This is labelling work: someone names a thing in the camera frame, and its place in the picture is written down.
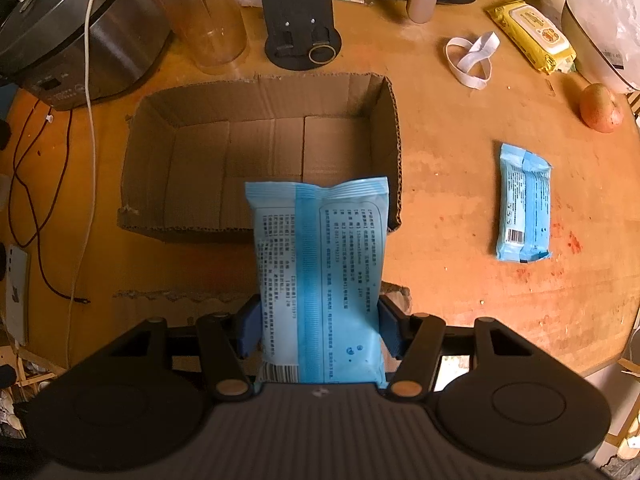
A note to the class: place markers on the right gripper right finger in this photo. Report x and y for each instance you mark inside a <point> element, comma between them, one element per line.
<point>394,327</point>

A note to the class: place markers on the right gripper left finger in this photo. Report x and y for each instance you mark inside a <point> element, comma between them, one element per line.
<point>248,327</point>

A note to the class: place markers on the blue wipes pack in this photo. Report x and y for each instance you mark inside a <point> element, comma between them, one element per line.
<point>320,254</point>
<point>525,206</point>

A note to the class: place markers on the open cardboard box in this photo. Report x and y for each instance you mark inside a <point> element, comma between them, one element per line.
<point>191,149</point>

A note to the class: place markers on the white elastic band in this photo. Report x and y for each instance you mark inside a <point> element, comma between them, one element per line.
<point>474,68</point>

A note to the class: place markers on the red apple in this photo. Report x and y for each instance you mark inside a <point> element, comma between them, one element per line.
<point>599,108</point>

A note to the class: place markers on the yellow wet wipes pack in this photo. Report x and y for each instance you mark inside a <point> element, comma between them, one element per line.
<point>541,42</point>

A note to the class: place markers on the white bowl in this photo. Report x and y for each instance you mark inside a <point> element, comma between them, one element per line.
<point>603,67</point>

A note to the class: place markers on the clear bottle grey lid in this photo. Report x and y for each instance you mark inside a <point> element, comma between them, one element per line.
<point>213,31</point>

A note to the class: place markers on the black phone stand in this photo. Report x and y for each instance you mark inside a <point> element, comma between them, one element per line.
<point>300,33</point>

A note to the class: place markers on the steel rice cooker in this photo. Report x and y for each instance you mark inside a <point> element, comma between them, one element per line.
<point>59,50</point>

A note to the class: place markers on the clear plastic bag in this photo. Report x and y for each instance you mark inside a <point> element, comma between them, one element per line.
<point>613,26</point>

